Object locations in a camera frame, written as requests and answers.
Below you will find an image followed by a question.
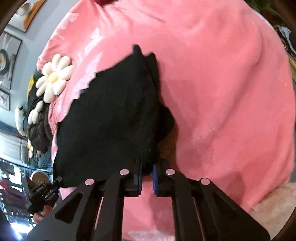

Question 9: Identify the black long-sleeve sweater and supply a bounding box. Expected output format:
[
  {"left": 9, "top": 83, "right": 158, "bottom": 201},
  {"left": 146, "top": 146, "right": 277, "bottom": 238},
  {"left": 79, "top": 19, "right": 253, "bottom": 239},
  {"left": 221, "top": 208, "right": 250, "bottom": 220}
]
[{"left": 53, "top": 45, "right": 174, "bottom": 188}]

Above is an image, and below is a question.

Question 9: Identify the person's left hand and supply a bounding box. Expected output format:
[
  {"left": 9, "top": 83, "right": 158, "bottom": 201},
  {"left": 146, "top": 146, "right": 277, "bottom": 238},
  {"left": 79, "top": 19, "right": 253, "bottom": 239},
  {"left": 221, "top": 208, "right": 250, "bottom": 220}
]
[{"left": 33, "top": 205, "right": 53, "bottom": 224}]

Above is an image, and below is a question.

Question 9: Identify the dark brown puffer jacket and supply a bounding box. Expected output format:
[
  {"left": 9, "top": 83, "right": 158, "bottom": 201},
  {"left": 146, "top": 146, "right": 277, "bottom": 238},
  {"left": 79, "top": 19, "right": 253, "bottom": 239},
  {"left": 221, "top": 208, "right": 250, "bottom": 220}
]
[{"left": 28, "top": 103, "right": 53, "bottom": 154}]

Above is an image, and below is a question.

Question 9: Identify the beige fluffy rug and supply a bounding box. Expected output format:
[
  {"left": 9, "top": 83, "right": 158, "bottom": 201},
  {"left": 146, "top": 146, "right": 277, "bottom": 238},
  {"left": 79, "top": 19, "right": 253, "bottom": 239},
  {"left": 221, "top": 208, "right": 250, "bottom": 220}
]
[{"left": 249, "top": 183, "right": 296, "bottom": 238}]

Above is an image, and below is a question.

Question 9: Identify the white daisy flower pillow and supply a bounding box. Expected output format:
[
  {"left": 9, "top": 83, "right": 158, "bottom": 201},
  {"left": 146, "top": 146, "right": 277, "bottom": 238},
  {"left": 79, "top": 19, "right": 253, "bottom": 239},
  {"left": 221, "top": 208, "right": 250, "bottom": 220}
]
[{"left": 36, "top": 54, "right": 74, "bottom": 103}]

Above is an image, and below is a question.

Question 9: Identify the pink plush blanket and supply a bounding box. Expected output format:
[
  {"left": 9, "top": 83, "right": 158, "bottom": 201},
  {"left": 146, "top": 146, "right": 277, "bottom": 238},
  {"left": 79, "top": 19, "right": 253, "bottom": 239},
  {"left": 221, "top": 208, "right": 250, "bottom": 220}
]
[{"left": 36, "top": 0, "right": 296, "bottom": 241}]

